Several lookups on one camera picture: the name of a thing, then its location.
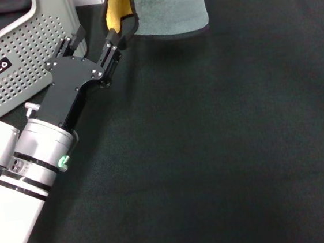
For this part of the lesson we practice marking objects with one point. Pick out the left gripper silver connector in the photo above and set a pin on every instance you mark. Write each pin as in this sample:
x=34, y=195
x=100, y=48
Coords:
x=32, y=107

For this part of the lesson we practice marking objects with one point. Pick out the black tablecloth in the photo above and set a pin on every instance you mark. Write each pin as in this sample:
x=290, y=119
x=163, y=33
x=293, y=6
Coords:
x=211, y=151

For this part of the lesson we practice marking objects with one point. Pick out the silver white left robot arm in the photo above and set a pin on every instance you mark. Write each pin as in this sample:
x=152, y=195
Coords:
x=4, y=216

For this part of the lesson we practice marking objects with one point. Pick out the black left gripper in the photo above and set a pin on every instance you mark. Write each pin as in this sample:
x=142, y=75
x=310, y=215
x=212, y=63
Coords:
x=66, y=91

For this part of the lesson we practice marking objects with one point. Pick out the yellow and grey towel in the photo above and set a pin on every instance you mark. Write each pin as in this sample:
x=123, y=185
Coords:
x=167, y=10

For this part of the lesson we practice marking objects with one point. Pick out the grey perforated storage box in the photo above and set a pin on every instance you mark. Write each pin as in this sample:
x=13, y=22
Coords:
x=11, y=41

